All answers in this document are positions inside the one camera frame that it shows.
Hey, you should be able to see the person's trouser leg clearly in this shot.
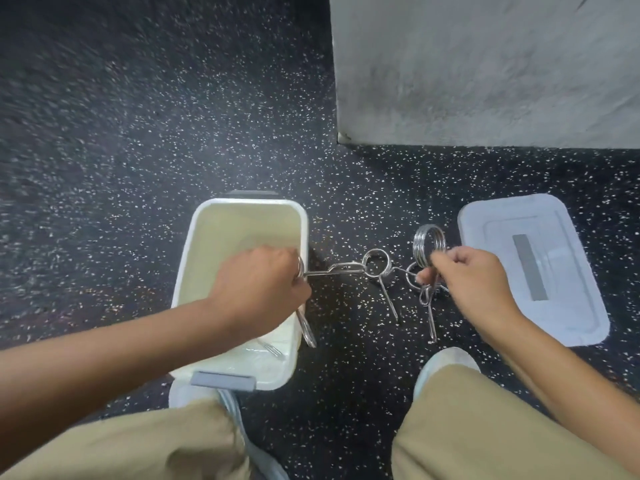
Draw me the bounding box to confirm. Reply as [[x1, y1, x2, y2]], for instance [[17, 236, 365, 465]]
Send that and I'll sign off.
[[390, 364, 640, 480], [0, 399, 252, 480]]

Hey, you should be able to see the person's right forearm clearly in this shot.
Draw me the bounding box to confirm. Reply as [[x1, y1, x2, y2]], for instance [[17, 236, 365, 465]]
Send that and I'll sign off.
[[477, 301, 640, 448]]

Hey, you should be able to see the steel spring collar clip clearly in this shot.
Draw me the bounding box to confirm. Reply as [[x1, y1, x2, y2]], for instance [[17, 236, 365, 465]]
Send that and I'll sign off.
[[413, 224, 449, 269], [295, 253, 365, 349], [362, 248, 401, 324], [393, 262, 452, 344]]

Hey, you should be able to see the white plastic bin lid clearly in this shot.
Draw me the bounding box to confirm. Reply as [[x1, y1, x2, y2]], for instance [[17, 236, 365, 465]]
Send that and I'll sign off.
[[457, 194, 612, 347]]

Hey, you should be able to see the person's right trouser leg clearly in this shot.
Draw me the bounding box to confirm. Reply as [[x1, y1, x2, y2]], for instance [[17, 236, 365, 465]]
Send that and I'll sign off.
[[390, 364, 640, 480]]

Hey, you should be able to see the person's right hand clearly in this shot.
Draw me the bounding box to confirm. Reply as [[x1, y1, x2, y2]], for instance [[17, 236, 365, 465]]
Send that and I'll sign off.
[[416, 246, 522, 336]]

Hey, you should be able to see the white plastic storage bin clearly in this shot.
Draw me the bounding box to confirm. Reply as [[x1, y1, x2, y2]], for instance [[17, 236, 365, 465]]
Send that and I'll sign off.
[[170, 191, 310, 393]]

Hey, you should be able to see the person's left forearm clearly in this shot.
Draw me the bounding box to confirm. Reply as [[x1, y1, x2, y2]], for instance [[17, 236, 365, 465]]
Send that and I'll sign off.
[[0, 295, 227, 458]]

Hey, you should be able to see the person's left white shoe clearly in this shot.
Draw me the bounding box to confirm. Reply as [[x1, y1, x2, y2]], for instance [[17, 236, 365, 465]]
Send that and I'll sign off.
[[168, 381, 292, 480]]

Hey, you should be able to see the person's right white shoe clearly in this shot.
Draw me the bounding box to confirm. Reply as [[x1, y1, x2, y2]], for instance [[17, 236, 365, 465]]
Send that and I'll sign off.
[[413, 347, 482, 403]]

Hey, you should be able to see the person's left trouser leg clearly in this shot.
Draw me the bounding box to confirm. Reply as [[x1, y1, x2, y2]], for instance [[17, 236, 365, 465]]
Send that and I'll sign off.
[[0, 399, 252, 480]]

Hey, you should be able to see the person's white shoe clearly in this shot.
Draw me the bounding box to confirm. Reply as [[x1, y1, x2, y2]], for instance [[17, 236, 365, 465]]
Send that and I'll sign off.
[[168, 381, 292, 480], [413, 347, 482, 403]]

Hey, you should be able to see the person's left hand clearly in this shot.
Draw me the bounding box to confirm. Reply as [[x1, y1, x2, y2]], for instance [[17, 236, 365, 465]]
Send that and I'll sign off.
[[206, 246, 313, 341]]

